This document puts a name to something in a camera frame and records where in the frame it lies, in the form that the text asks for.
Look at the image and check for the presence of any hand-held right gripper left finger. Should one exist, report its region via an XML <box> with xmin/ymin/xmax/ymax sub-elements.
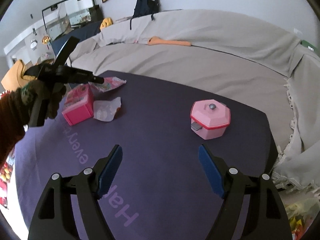
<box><xmin>27</xmin><ymin>144</ymin><xmax>123</xmax><ymax>240</ymax></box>

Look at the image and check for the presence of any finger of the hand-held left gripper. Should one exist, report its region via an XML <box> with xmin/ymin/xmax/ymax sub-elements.
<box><xmin>53</xmin><ymin>36</ymin><xmax>80</xmax><ymax>68</ymax></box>
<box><xmin>64</xmin><ymin>66</ymin><xmax>105</xmax><ymax>84</ymax></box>

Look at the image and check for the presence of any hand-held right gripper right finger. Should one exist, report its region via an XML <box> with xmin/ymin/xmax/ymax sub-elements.
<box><xmin>198</xmin><ymin>144</ymin><xmax>293</xmax><ymax>240</ymax></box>

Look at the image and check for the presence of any pink printed wrapper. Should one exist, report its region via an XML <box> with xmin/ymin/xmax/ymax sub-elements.
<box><xmin>89</xmin><ymin>77</ymin><xmax>127</xmax><ymax>93</ymax></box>

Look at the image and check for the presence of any yellowish translucent trash bag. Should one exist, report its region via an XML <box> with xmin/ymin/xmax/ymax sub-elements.
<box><xmin>282</xmin><ymin>192</ymin><xmax>320</xmax><ymax>240</ymax></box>

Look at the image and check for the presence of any person's left hand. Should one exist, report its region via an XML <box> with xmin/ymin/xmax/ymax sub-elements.
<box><xmin>21</xmin><ymin>80</ymin><xmax>67</xmax><ymax>120</ymax></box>

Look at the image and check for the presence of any dark blue cloth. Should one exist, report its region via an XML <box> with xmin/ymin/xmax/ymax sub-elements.
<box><xmin>51</xmin><ymin>21</ymin><xmax>103</xmax><ymax>55</ymax></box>

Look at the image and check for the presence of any pink toy box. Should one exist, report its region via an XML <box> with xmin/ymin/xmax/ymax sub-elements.
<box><xmin>62</xmin><ymin>84</ymin><xmax>94</xmax><ymax>126</ymax></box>

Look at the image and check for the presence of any orange chair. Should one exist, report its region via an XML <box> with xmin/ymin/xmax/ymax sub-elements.
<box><xmin>1</xmin><ymin>59</ymin><xmax>38</xmax><ymax>92</ymax></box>

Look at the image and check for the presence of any clear white wrapper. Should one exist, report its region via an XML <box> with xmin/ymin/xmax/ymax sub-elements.
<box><xmin>94</xmin><ymin>97</ymin><xmax>122</xmax><ymax>122</ymax></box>

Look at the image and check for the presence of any glass fish tank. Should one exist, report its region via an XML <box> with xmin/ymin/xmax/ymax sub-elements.
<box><xmin>42</xmin><ymin>0</ymin><xmax>103</xmax><ymax>43</ymax></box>

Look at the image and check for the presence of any yellow plush toy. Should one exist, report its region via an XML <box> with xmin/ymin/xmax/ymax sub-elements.
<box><xmin>100</xmin><ymin>17</ymin><xmax>114</xmax><ymax>30</ymax></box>

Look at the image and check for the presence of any pink toy pot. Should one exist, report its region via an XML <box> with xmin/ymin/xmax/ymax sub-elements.
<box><xmin>190</xmin><ymin>100</ymin><xmax>231</xmax><ymax>140</ymax></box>

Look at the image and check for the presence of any purple tablecloth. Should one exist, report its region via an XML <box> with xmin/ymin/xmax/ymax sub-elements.
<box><xmin>14</xmin><ymin>70</ymin><xmax>278</xmax><ymax>240</ymax></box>

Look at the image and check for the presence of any orange plush toy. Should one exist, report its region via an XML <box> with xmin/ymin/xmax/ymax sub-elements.
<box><xmin>147</xmin><ymin>37</ymin><xmax>192</xmax><ymax>47</ymax></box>

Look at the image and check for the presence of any dark blue backpack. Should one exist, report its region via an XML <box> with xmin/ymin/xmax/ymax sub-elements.
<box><xmin>131</xmin><ymin>0</ymin><xmax>160</xmax><ymax>30</ymax></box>

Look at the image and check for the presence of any colourful printed bag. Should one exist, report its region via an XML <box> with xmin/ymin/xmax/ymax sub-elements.
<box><xmin>0</xmin><ymin>155</ymin><xmax>15</xmax><ymax>209</ymax></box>

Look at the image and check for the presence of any grey covered sofa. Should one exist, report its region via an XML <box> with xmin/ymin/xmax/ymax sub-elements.
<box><xmin>67</xmin><ymin>9</ymin><xmax>303</xmax><ymax>155</ymax></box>

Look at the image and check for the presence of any white fringed throw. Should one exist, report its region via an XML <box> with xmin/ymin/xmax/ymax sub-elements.
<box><xmin>271</xmin><ymin>44</ymin><xmax>320</xmax><ymax>193</ymax></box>

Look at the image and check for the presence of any green box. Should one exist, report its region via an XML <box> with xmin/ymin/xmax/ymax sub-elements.
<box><xmin>301</xmin><ymin>40</ymin><xmax>320</xmax><ymax>53</ymax></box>

